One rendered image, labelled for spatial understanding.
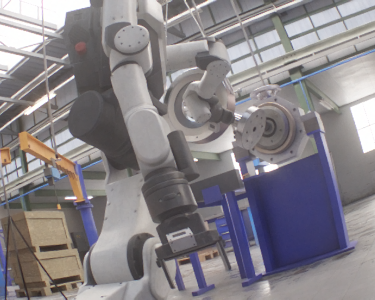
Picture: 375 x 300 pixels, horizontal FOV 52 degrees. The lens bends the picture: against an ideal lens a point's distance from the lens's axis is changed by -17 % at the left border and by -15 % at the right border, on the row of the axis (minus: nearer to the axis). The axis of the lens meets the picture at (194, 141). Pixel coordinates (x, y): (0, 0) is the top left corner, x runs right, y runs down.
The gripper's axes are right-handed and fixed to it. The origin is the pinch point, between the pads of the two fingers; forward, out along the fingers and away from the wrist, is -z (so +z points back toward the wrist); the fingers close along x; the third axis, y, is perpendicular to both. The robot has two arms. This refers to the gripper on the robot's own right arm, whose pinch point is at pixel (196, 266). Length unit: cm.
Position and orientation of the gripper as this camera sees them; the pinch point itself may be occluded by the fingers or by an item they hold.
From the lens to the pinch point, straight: 80.7
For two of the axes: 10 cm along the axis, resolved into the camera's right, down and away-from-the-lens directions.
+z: -3.4, -8.5, 4.0
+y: 0.1, 4.2, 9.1
